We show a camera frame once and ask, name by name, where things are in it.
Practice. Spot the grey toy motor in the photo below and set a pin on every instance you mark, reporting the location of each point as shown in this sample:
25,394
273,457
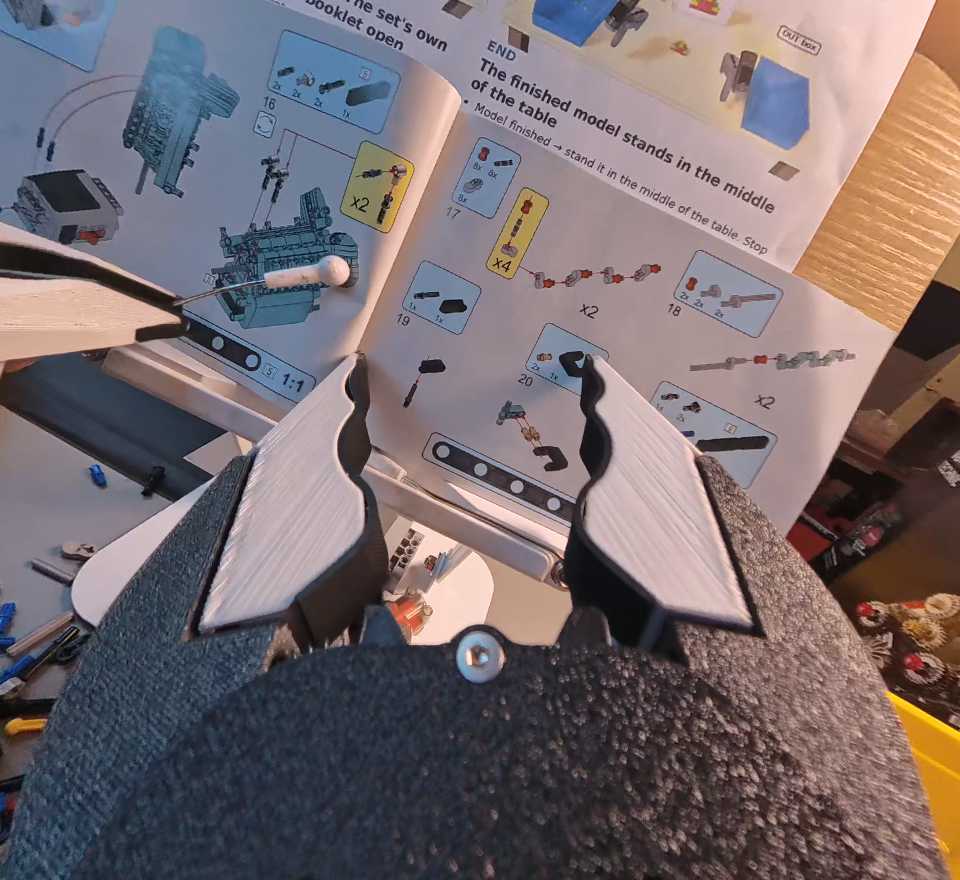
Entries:
409,614

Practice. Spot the nested yellow empty bins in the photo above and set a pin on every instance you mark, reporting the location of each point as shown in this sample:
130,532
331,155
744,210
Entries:
934,767

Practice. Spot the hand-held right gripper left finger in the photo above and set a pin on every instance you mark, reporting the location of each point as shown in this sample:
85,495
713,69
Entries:
292,520

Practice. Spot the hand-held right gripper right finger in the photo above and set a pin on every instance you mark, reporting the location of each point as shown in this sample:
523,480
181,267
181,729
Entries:
652,520

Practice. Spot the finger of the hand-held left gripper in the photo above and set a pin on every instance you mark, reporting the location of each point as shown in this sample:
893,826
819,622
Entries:
75,261
67,314

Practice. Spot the white document stand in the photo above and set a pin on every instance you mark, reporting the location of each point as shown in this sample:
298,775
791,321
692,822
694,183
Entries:
465,520

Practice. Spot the grey battery box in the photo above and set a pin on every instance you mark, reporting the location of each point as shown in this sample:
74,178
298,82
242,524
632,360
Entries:
412,554

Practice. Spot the printed instruction sheet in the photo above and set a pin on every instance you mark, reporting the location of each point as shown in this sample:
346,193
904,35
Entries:
675,370

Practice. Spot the black engine kit box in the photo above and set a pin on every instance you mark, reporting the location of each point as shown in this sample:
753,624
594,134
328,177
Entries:
900,640

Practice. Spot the large printed task sheet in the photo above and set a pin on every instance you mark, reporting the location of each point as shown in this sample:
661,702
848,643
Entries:
675,107

